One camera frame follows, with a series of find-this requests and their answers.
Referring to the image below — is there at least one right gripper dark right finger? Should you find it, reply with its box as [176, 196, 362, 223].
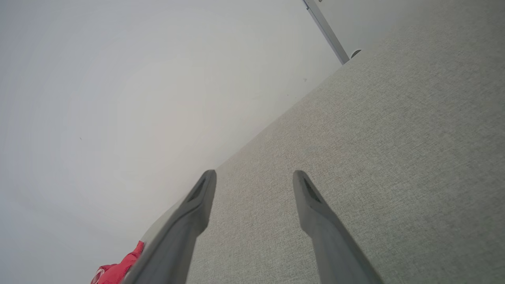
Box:
[292, 170, 383, 284]

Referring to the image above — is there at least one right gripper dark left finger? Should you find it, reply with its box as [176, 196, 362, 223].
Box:
[122, 170, 217, 284]

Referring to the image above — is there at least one red towel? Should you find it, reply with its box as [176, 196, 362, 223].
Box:
[91, 241, 145, 284]

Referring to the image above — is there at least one grey fabric sofa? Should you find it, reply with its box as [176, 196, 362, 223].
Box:
[140, 0, 505, 284]

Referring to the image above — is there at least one metal stand with casters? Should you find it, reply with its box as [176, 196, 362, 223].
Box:
[303, 0, 361, 65]

